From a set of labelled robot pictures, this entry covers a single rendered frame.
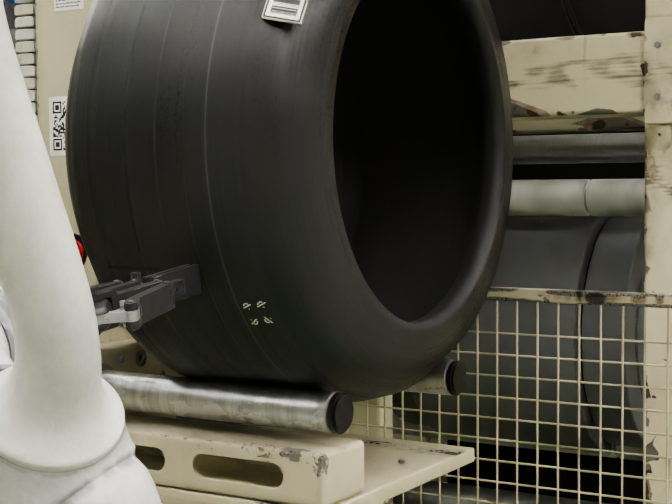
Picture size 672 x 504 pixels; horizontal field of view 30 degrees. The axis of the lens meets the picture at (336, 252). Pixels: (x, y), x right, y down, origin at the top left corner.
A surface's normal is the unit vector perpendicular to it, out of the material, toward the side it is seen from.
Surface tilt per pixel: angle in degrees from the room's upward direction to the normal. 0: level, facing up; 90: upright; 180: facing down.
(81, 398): 114
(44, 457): 75
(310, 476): 90
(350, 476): 90
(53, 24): 90
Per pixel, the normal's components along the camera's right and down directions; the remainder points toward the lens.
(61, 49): -0.52, 0.05
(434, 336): 0.85, 0.21
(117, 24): -0.48, -0.36
